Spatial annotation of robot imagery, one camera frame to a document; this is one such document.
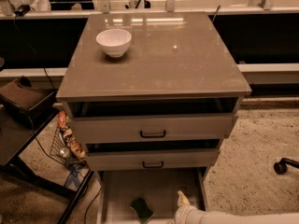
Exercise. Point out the grey top drawer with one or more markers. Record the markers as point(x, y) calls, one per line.
point(153, 128)

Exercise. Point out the white ceramic bowl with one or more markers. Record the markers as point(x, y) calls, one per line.
point(114, 42)

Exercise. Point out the dark brown box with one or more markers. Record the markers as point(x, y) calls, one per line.
point(25, 103)

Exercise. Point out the black side table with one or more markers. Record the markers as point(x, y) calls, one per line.
point(14, 139)

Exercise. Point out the wire basket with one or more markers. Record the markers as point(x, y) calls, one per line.
point(57, 144)

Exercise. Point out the grey drawer cabinet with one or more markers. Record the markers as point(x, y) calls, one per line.
point(176, 64)

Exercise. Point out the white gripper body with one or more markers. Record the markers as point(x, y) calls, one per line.
point(181, 215)

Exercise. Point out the black power adapter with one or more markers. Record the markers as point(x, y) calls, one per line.
point(22, 10)

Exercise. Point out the grey bottom drawer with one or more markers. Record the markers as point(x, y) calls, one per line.
point(157, 187)

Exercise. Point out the grey middle drawer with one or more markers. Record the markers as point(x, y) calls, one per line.
point(152, 155)

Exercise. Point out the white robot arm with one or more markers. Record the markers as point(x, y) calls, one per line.
point(216, 217)

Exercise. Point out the grey drawer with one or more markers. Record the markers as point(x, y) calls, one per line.
point(152, 155)
point(157, 187)
point(153, 128)

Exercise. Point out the green yellow sponge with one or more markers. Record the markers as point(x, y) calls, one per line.
point(143, 212)

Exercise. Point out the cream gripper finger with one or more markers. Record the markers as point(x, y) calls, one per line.
point(182, 199)

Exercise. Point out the black chair caster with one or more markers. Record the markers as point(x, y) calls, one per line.
point(281, 167)

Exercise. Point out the snack bag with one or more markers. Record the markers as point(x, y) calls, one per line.
point(68, 137)

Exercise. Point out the metal can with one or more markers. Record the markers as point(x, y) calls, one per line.
point(64, 152)

